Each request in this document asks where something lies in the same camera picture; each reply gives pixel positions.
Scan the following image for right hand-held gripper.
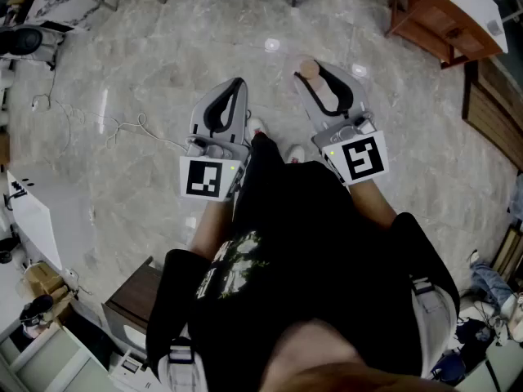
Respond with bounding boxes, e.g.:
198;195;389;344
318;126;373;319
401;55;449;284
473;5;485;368
293;60;390;188

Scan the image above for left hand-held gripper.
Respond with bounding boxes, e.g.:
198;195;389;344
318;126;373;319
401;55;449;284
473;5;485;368
179;77;251;202

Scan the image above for white bottle with beige cap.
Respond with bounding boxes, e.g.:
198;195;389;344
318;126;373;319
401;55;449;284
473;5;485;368
285;54;342;112

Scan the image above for person's left forearm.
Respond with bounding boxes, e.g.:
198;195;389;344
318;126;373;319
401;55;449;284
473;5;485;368
190;196;239;261

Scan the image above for person's right forearm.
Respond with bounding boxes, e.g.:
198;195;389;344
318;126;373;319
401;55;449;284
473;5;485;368
349;177;398;231

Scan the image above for person's left white shoe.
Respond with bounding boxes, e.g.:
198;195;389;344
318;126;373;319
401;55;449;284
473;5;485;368
244;116;269;143

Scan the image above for person's white shoe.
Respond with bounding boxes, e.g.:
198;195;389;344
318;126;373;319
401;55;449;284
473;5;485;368
285;144;307;165
244;116;269;143

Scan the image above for person's black trousers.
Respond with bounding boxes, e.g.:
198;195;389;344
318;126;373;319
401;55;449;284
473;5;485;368
249;132;285;171

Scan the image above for person's right white shoe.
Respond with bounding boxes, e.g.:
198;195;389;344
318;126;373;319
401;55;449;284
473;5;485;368
285;144;307;165

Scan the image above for person's black printed t-shirt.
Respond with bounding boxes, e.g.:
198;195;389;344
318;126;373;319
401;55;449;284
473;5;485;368
145;159;461;392

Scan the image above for brown slatted wooden panel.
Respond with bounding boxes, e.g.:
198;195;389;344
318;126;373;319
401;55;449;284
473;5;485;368
461;57;523;172

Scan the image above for dark brown wooden cabinet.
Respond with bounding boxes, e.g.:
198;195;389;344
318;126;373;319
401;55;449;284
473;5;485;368
101;255;165;359

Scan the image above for white panel with black holes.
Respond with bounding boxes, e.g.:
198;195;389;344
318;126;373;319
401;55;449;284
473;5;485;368
6;169;97;271

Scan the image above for blue cloth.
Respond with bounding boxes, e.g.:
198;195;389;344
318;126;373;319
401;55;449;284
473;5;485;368
469;259;518;314

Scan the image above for cardboard box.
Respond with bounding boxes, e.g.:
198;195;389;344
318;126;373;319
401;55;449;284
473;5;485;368
22;261;71;323

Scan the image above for person's face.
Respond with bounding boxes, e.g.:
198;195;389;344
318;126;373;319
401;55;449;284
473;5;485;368
261;318;458;392

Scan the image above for white appliance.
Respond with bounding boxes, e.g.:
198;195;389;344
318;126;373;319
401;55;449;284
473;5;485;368
108;347;165;392

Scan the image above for white cabinet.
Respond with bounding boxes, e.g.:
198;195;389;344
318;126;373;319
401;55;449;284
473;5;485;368
0;324;108;392

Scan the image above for white cable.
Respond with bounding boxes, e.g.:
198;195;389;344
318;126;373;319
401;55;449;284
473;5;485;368
31;91;190;155

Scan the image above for grey right shoulder strap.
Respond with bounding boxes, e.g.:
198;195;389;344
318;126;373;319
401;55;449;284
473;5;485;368
410;275;459;379

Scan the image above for grey shoulder strap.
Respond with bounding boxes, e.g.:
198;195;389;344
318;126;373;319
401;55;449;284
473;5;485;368
410;275;459;379
157;335;209;392

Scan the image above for grey left shoulder strap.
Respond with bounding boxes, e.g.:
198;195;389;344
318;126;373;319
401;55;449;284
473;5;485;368
157;335;209;392

